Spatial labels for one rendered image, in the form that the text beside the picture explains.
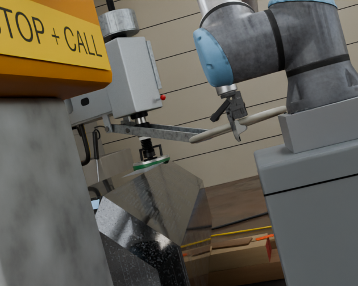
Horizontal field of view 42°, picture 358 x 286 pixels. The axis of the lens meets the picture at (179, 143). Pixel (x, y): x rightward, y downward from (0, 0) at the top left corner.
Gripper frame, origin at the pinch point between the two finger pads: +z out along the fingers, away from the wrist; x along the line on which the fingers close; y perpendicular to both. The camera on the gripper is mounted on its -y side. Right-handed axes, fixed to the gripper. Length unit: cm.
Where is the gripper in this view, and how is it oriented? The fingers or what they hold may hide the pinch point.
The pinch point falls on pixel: (237, 139)
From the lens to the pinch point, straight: 204.5
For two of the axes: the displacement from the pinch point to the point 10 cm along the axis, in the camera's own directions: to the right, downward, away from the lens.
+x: 2.1, -0.8, 9.7
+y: 9.3, -2.9, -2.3
